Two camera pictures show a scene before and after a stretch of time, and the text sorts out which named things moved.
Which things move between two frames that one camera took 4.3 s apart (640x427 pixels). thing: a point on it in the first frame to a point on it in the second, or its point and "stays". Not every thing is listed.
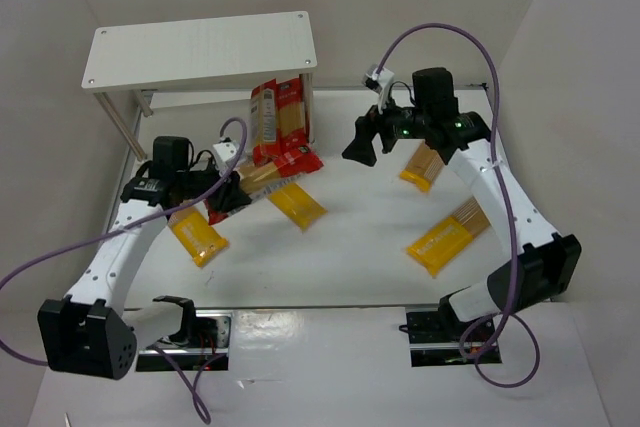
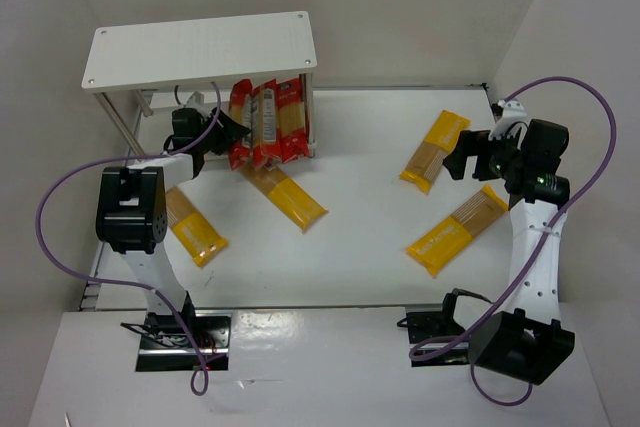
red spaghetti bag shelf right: x=290 y=128 stays
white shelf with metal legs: x=236 y=53 stays
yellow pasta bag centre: x=296 y=204 stays
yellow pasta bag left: x=199 y=240 stays
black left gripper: x=220 y=189 to x=220 y=132
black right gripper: x=376 y=126 to x=480 y=155
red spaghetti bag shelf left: x=264 y=122 stays
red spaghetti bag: x=303 y=159 to x=240 y=109
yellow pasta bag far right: x=422 y=167 stays
